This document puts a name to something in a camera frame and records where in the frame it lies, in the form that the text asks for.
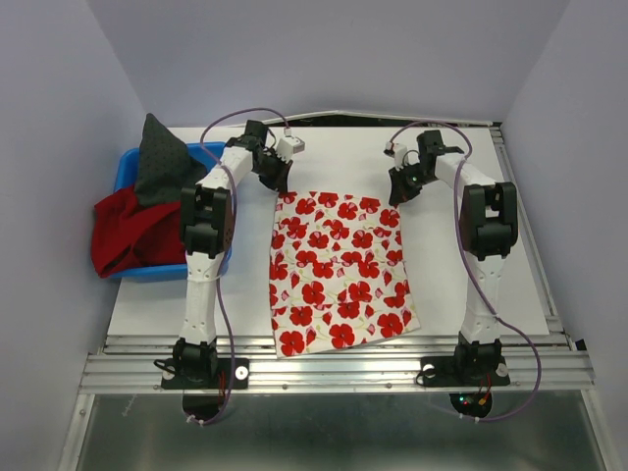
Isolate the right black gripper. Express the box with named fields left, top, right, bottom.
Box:
left=387, top=161, right=435, bottom=205

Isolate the white red poppy skirt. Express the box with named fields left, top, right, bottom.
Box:
left=269, top=191, right=420, bottom=358

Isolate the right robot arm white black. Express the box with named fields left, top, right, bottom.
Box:
left=384, top=130, right=519, bottom=385

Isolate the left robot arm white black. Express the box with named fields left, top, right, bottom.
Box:
left=173, top=120, right=305, bottom=387

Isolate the dark grey dotted skirt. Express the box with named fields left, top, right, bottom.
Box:
left=134, top=113, right=208, bottom=207

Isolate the blue plastic bin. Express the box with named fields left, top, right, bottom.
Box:
left=110, top=141, right=235, bottom=284

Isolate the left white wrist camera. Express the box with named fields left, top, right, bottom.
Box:
left=275, top=135, right=305, bottom=162

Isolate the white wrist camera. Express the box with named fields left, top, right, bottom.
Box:
left=384, top=141, right=418, bottom=170
left=275, top=135, right=305, bottom=162

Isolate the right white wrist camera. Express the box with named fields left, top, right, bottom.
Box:
left=384, top=141, right=418, bottom=170

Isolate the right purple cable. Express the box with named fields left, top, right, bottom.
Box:
left=385, top=121, right=544, bottom=425

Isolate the purple cable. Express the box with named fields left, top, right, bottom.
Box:
left=184, top=107, right=293, bottom=427
left=385, top=121, right=544, bottom=425

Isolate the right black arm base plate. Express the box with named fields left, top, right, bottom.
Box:
left=415, top=355, right=510, bottom=389

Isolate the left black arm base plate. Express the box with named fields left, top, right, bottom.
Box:
left=153, top=357, right=250, bottom=391

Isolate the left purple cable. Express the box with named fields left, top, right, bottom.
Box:
left=184, top=107, right=293, bottom=427

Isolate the aluminium frame rail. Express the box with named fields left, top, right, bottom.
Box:
left=59, top=315, right=621, bottom=470

